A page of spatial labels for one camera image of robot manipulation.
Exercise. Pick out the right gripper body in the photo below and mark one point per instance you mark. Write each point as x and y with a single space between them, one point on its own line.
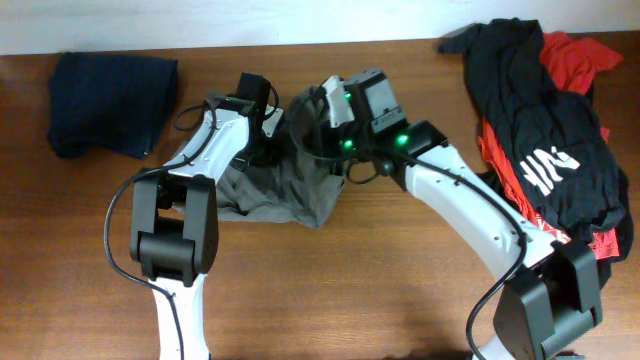
340 142

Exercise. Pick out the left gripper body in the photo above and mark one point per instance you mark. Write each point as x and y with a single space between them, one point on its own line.
263 149

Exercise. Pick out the grey shorts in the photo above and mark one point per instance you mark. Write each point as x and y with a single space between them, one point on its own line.
292 188

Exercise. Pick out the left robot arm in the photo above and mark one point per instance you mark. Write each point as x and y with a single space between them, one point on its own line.
174 232

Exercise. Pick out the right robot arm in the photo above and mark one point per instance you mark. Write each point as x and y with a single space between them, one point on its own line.
546 293

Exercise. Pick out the folded navy blue garment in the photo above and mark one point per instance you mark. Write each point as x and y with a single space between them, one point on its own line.
115 101

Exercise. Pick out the black shirt with white print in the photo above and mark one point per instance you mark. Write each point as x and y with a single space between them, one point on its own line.
545 143

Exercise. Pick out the red shirt with white print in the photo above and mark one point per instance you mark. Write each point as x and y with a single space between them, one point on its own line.
572 64

